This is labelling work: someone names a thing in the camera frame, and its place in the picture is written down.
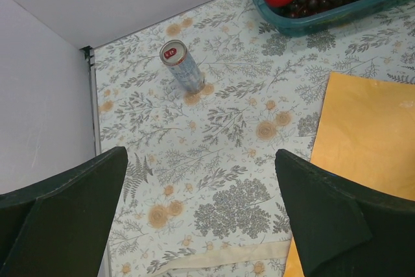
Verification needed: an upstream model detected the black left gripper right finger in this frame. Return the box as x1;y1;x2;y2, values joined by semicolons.
275;149;414;276

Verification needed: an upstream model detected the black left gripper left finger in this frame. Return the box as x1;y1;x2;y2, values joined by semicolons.
1;147;128;276

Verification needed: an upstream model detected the cream printed ribbon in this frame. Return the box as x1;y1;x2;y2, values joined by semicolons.
158;240;291;274

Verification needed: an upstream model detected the orange paper bouquet wrap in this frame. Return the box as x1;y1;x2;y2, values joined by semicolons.
285;73;414;276

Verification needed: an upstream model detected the silver drink can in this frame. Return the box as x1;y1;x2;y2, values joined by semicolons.
160;40;205;93

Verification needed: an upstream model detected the blue plastic fruit container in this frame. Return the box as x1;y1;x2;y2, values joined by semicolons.
252;0;411;37

